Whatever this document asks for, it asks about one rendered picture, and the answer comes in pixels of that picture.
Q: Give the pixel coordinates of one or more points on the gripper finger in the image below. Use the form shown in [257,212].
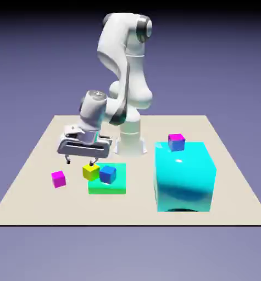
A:
[93,162]
[67,159]

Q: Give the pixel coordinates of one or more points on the small magenta and blue cube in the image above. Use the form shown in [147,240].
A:
[176,142]

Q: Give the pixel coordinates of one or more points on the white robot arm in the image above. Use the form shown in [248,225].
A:
[132,72]

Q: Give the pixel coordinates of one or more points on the large cyan box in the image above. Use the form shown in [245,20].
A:
[183,175]

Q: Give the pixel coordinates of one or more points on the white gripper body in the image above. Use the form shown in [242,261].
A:
[84,149]

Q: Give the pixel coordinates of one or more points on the small yellow cube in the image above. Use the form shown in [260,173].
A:
[90,171]

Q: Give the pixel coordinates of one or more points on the large green box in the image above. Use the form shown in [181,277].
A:
[112,184]

